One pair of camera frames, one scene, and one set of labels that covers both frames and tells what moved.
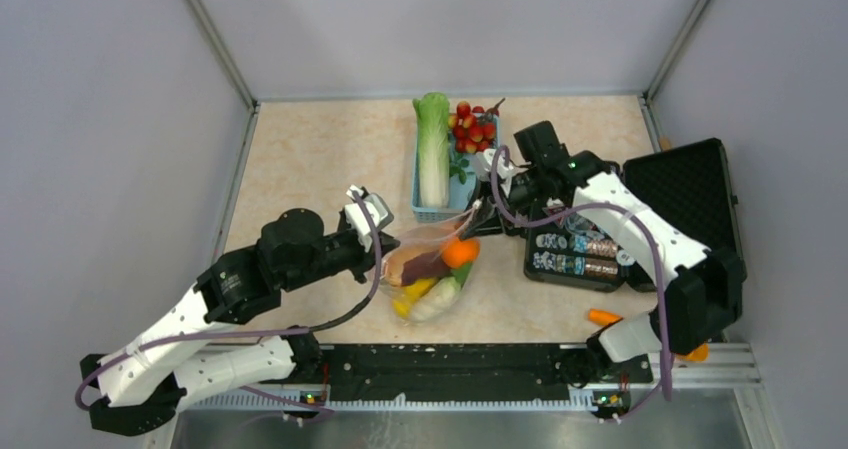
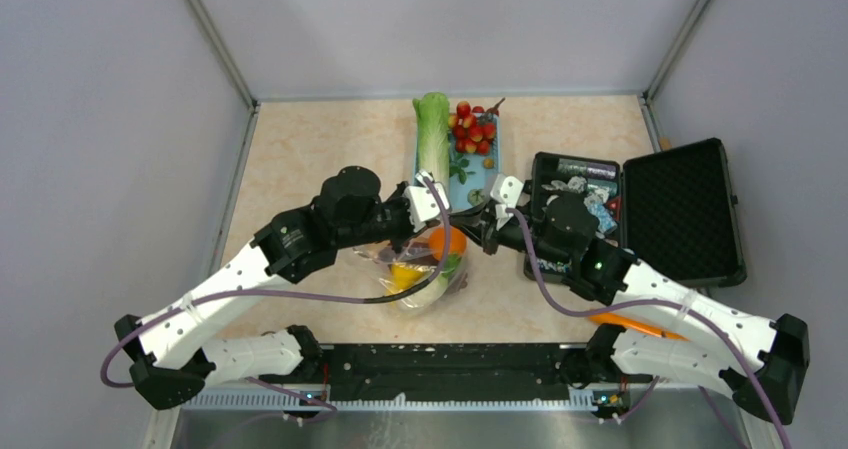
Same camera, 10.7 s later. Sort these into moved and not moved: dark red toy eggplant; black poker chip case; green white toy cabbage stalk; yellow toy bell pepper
Moved: yellow toy bell pepper; dark red toy eggplant
Not moved: green white toy cabbage stalk; black poker chip case
